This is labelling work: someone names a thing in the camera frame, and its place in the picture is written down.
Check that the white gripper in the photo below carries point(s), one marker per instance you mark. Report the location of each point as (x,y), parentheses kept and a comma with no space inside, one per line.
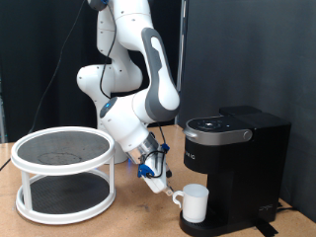
(156,179)

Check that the white plastic mug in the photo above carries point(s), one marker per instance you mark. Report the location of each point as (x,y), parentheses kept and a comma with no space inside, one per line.
(196,204)

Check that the black Keurig coffee machine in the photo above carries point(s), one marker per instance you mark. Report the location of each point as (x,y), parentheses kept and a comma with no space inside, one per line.
(250,164)

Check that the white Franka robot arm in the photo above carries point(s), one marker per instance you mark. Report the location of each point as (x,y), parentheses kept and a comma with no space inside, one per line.
(158,82)

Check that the white two-tier turntable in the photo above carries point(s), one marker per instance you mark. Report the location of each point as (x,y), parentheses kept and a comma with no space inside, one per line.
(62,164)

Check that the grey partition panel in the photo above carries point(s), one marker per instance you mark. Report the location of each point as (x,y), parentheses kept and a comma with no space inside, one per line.
(247,49)

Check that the black curtain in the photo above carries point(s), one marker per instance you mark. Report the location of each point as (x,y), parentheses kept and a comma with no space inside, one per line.
(26,49)

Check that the wrist camera on blue mount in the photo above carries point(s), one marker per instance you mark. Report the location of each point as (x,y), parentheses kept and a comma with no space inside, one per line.
(144,171)

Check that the metal frame post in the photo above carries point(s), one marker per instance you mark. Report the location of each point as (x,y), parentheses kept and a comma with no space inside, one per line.
(2,125)

